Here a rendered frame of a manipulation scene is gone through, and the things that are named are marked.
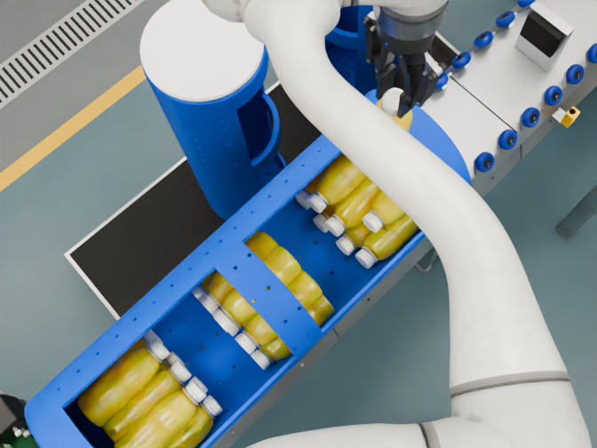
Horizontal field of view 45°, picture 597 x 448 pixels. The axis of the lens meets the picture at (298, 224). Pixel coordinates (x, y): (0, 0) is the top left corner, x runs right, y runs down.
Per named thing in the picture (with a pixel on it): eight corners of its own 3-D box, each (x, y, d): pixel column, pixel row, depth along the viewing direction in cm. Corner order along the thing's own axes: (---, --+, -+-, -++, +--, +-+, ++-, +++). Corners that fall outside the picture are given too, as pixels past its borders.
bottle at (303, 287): (316, 289, 141) (255, 348, 138) (295, 265, 139) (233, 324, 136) (329, 296, 135) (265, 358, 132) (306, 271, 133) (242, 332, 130)
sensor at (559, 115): (575, 120, 165) (581, 110, 161) (566, 129, 165) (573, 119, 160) (548, 99, 167) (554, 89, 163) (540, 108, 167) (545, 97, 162)
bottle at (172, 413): (141, 473, 131) (208, 408, 134) (131, 474, 125) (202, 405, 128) (118, 445, 133) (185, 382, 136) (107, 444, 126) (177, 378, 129)
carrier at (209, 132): (218, 236, 240) (299, 212, 241) (155, 120, 157) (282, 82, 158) (196, 161, 248) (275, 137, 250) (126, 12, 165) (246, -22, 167)
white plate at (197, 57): (155, 115, 156) (156, 117, 157) (279, 78, 157) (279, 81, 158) (127, 10, 164) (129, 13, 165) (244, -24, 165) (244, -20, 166)
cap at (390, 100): (384, 91, 114) (385, 84, 112) (409, 95, 113) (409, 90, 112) (378, 112, 113) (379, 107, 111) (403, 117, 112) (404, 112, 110)
